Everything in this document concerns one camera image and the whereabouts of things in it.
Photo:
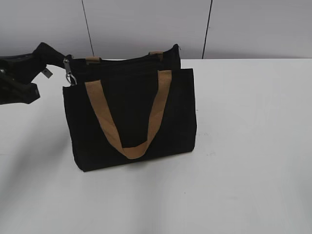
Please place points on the metal zipper pull with ring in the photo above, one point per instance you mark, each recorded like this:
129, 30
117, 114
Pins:
69, 75

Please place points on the black tote bag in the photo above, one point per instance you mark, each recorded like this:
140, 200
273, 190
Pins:
124, 111

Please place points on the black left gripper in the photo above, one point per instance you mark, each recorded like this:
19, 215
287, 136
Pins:
18, 72

